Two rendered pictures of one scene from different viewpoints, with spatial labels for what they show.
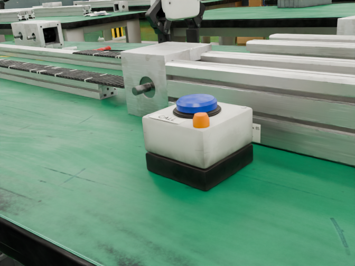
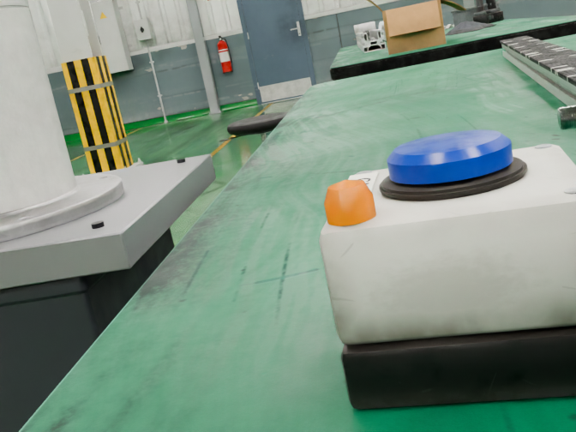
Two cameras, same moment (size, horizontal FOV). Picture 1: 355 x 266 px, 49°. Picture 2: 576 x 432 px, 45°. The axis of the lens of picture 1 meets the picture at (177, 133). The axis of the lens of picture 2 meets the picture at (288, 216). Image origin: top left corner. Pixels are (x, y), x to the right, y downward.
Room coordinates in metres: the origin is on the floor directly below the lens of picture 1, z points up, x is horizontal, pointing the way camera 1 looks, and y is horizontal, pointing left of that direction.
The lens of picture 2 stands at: (0.21, -0.19, 0.89)
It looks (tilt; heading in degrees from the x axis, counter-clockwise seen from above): 14 degrees down; 61
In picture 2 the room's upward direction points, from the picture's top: 11 degrees counter-clockwise
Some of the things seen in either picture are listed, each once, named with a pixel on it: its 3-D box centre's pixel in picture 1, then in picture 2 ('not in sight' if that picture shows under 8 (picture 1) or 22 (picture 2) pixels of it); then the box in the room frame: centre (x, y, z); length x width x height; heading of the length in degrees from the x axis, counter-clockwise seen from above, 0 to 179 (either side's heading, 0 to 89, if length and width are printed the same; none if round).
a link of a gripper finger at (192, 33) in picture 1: (196, 30); not in sight; (0.85, -0.06, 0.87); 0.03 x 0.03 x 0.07; 46
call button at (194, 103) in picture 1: (196, 107); (450, 169); (0.37, -0.02, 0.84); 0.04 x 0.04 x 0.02
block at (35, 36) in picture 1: (41, 36); not in sight; (1.45, 0.46, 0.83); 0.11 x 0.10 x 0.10; 135
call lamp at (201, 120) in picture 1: (201, 119); (348, 199); (0.32, -0.02, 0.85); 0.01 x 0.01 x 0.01
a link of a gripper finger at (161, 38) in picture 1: (160, 38); not in sight; (0.78, 0.02, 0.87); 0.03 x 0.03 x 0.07; 46
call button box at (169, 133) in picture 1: (204, 135); (489, 258); (0.37, -0.03, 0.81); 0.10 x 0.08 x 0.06; 136
